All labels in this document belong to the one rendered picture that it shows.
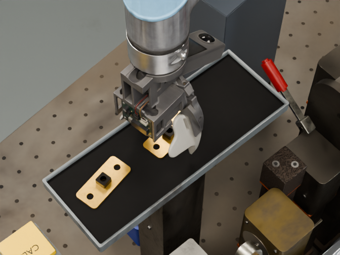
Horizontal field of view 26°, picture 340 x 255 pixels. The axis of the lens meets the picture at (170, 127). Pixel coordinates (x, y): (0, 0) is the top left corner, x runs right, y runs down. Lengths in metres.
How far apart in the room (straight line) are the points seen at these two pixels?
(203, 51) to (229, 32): 0.41
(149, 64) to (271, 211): 0.37
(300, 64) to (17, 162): 0.70
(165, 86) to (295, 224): 0.33
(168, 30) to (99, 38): 1.89
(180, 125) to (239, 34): 0.44
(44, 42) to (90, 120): 1.09
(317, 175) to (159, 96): 0.34
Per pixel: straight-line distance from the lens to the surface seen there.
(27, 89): 2.61
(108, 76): 1.74
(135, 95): 0.93
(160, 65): 0.88
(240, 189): 1.59
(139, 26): 0.83
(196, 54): 0.96
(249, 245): 1.09
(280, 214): 1.15
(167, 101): 0.95
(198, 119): 1.00
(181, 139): 1.02
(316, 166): 1.20
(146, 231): 1.34
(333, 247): 1.22
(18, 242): 1.05
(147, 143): 1.10
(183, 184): 1.06
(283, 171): 1.16
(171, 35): 0.84
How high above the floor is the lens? 2.11
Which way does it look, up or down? 58 degrees down
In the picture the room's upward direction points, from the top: straight up
